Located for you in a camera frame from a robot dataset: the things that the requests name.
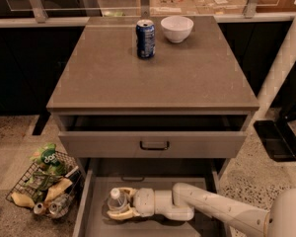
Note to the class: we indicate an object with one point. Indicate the grey drawer cabinet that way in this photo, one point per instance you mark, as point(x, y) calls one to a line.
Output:
point(198, 76)

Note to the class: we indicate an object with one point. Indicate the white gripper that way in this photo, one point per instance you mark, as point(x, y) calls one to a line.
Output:
point(144, 201)

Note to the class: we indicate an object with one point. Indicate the black wire basket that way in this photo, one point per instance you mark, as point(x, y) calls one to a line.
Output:
point(45, 187)

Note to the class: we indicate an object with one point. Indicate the grey top drawer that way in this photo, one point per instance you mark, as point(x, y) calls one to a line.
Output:
point(161, 136)

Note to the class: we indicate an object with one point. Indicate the white ceramic bowl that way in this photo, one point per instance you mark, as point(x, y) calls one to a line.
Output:
point(176, 28)

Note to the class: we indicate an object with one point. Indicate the grey drawer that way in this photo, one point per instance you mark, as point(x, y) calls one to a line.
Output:
point(161, 136)
point(158, 174)

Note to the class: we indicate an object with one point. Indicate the yellow snack packet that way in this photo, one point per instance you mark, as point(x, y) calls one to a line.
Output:
point(22, 200)

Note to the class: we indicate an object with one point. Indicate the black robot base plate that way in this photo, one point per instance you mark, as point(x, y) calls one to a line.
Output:
point(278, 139)

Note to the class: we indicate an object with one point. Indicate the black drawer handle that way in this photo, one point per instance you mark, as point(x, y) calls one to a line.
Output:
point(154, 146)

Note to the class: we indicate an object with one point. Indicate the grey middle drawer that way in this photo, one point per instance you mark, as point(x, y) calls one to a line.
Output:
point(158, 174)

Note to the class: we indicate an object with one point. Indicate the green snack bag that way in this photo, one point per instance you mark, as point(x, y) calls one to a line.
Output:
point(47, 160)

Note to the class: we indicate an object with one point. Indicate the clear plastic water bottle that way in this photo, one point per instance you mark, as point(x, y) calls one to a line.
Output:
point(117, 200)

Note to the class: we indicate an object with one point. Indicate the silver can in basket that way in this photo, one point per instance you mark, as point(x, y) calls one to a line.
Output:
point(39, 208)
point(59, 206)

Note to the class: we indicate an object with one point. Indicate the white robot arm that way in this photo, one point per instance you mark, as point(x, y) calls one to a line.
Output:
point(183, 200)

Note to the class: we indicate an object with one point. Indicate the cardboard box left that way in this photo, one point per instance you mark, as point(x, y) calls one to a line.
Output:
point(172, 7)

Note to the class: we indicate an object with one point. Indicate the blue soda can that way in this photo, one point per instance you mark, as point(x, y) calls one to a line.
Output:
point(145, 32)

